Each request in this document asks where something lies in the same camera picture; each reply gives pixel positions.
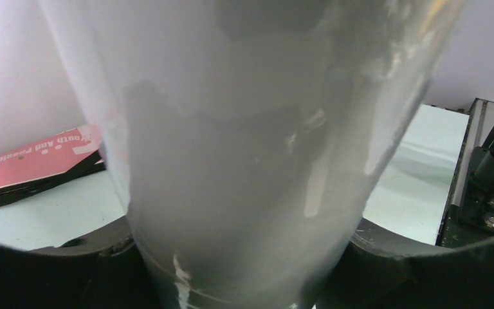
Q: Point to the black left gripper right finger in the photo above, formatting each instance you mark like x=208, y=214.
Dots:
x=382, y=269

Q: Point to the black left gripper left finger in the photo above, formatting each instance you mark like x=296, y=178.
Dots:
x=101, y=269

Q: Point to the white shuttlecock tube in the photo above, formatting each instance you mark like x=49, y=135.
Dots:
x=244, y=138

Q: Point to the pink sport racket bag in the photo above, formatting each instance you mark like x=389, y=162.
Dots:
x=48, y=163

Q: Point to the aluminium front frame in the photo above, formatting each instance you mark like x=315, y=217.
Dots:
x=480, y=123

